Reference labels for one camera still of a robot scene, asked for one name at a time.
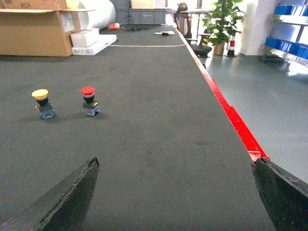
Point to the small white box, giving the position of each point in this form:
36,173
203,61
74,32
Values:
85,38

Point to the green potted plant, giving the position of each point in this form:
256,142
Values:
222,25

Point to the stainless steel flow rack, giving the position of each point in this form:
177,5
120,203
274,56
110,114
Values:
288,36

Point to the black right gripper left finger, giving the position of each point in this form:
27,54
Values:
64,207

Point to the large brown cardboard box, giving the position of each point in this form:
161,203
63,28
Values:
38,27

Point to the red mushroom push button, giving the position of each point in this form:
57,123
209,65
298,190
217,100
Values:
90,106

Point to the white foam roll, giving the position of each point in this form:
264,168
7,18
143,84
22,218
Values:
102,13

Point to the white flat carton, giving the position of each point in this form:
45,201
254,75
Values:
103,42

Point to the black office chair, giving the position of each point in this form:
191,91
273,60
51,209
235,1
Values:
183,24

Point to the yellow mushroom push button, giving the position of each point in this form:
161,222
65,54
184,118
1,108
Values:
43,105

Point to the striped traffic cone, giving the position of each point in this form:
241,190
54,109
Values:
231,49

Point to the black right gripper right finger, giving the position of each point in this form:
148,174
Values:
284,196

